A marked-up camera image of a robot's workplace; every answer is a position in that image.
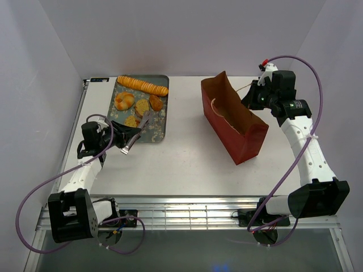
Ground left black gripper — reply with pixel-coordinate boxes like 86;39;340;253
98;120;141;150

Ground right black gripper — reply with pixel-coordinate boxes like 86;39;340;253
241;80;277;111

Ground sliced bread piece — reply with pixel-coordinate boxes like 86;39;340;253
124;116;141;128
134;99;150;118

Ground metal serving tongs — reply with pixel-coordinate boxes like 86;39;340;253
121;110;151;155

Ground red paper bag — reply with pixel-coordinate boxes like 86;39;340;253
201;71;269;165

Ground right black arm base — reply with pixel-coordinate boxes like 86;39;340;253
231;198;292;227

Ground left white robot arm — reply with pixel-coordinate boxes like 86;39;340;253
48;121;141;243

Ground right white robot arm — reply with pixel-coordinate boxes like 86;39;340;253
242;70;350;225

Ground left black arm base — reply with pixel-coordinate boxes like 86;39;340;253
101;210;138;228

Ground small brown bread roll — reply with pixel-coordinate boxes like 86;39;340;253
149;95;163;111

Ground round striped bun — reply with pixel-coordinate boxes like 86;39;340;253
114;92;135;111

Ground floral metal tray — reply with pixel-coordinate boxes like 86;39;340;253
108;75;169;143

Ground long orange baguette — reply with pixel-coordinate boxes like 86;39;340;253
116;75;168;97

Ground aluminium frame rail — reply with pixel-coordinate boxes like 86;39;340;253
35;197;341;232

